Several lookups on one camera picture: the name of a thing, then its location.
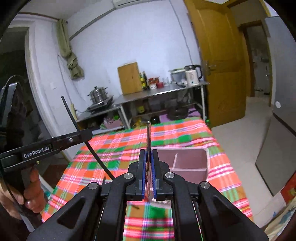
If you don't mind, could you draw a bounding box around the metal chopstick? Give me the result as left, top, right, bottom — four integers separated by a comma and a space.
147, 121, 151, 164

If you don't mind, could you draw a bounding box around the black chopstick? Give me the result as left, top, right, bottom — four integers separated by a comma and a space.
61, 95, 115, 180

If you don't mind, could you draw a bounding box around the metal kitchen shelf table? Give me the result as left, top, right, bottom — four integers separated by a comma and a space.
114, 81, 208, 128

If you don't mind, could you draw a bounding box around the person's left hand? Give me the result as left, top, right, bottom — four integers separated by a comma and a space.
1, 168, 46, 219

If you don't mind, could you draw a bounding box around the pink divided utensil holder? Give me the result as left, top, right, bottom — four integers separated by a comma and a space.
151, 146, 211, 204

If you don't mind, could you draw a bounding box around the plaid red green tablecloth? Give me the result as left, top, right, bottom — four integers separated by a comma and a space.
41, 116, 254, 241

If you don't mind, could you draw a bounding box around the induction cooktop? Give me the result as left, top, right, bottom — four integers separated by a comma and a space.
86, 96, 113, 113

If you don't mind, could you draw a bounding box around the pink basket on shelf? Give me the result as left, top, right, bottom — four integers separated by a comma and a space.
100, 118, 123, 130

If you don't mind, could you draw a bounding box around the stainless steel steamer pot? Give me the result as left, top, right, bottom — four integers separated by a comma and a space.
88, 86, 108, 104

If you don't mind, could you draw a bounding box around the low metal side shelf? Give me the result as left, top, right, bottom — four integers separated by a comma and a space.
76, 104, 130, 135

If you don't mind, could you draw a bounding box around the green cloth hanging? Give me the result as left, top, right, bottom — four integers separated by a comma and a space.
56, 19, 84, 79

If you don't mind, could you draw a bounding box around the black frying pan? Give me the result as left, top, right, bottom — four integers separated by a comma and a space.
167, 106, 189, 121

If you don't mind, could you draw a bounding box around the wooden cutting board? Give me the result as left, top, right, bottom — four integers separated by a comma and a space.
117, 62, 142, 95

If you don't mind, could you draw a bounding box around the dark oil bottle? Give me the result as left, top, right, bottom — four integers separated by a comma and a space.
142, 71, 149, 90

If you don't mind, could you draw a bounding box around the red lidded jar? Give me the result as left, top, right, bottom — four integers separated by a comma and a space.
157, 82, 164, 88

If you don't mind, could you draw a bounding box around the grey rice cooker box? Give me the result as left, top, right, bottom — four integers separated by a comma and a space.
169, 68, 187, 85

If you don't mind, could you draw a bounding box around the white electric kettle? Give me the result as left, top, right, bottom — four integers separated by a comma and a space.
184, 65, 203, 86

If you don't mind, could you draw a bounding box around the yellow wooden door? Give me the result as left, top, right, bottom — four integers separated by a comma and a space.
185, 1, 246, 127

